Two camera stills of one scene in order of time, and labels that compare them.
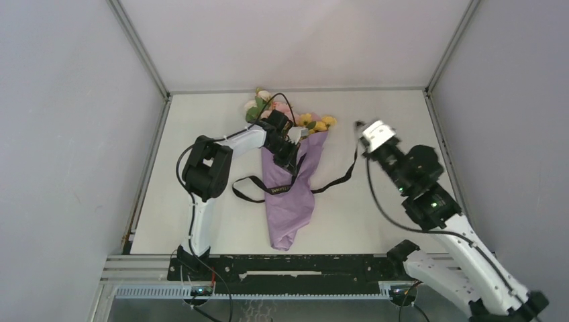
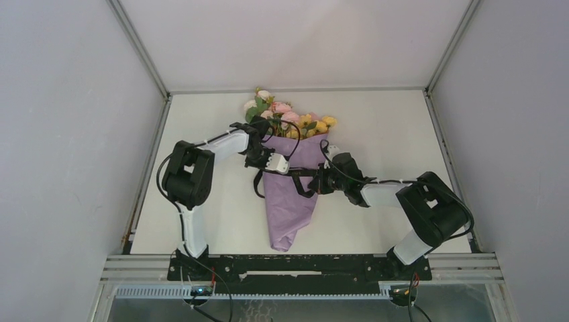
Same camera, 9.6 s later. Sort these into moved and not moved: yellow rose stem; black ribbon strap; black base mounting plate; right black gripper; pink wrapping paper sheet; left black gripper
Moved: black ribbon strap; right black gripper; left black gripper
Not moved: yellow rose stem; pink wrapping paper sheet; black base mounting plate
